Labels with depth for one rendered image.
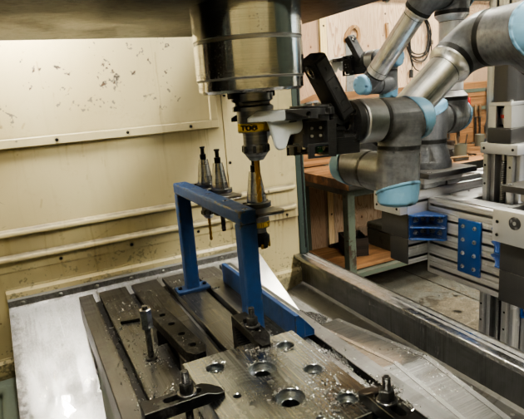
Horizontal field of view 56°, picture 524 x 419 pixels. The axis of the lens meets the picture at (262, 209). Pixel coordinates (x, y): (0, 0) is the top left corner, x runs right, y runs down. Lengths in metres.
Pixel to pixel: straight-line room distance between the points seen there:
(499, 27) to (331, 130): 0.45
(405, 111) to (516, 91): 0.84
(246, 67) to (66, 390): 1.11
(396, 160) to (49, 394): 1.12
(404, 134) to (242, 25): 0.35
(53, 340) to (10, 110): 0.70
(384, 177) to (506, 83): 0.85
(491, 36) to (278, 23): 0.54
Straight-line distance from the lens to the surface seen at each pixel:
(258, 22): 0.68
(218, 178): 1.27
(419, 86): 1.09
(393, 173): 0.89
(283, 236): 1.99
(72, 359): 1.61
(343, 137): 0.82
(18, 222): 1.72
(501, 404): 1.42
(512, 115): 1.68
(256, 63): 0.68
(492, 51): 1.12
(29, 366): 1.62
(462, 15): 1.92
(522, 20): 1.08
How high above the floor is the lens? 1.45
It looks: 13 degrees down
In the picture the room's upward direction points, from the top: 4 degrees counter-clockwise
